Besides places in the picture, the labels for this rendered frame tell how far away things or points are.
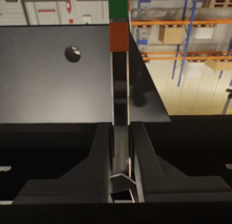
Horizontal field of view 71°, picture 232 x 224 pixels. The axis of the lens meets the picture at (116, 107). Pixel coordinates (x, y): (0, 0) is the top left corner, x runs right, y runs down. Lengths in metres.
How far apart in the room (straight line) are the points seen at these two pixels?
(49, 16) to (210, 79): 9.54
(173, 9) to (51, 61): 9.44
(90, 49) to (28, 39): 0.06
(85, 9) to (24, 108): 9.12
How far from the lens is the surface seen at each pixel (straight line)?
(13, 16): 10.40
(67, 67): 0.19
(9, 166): 0.28
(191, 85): 11.03
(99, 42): 0.17
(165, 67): 10.04
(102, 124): 0.15
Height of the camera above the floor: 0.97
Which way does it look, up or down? 32 degrees up
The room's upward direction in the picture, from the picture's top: 179 degrees clockwise
